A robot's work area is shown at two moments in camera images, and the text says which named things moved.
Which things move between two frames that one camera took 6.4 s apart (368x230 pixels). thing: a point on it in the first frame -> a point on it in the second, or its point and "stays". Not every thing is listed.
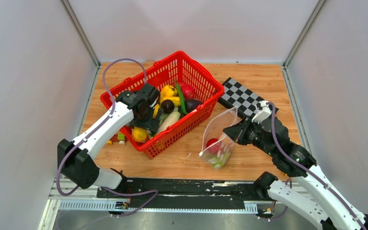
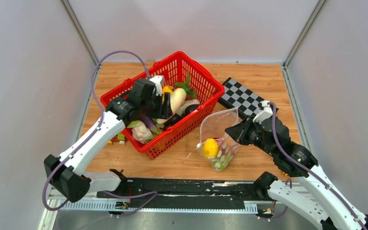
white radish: [169, 120] -> [178, 97]
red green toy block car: [120, 138] stays
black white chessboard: [235, 95] stays
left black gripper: [152, 124] -> [163, 111]
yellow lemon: [139, 134] -> [210, 147]
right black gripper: [236, 132] stays
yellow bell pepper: [168, 90] stays
